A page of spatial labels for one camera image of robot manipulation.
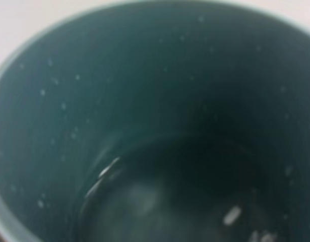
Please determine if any teal plastic cup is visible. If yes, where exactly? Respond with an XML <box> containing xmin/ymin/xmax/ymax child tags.
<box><xmin>0</xmin><ymin>1</ymin><xmax>310</xmax><ymax>241</ymax></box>

